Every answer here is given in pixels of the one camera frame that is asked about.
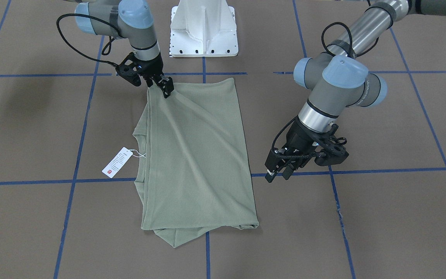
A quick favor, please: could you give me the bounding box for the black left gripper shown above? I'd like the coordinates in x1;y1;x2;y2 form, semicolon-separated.
265;116;317;183

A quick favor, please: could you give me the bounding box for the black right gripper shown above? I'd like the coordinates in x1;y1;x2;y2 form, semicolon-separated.
138;56;175;98

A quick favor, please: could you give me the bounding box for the olive green long-sleeve shirt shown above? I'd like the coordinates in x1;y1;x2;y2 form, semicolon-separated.
133;77;259;248

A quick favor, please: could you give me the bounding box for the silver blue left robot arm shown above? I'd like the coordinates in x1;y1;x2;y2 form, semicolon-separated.
265;0;446;183

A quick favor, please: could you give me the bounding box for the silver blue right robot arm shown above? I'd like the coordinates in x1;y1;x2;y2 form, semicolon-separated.
75;0;174;98

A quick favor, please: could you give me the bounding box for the white paper hang tag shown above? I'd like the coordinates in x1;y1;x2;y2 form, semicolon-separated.
101;147;133;178

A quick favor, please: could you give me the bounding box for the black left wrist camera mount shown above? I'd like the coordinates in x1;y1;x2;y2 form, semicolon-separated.
308;123;349;166

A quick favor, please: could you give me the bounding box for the white central pedestal column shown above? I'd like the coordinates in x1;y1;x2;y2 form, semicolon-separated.
170;0;239;58

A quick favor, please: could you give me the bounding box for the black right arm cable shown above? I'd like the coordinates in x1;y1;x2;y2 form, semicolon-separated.
56;14;120;67

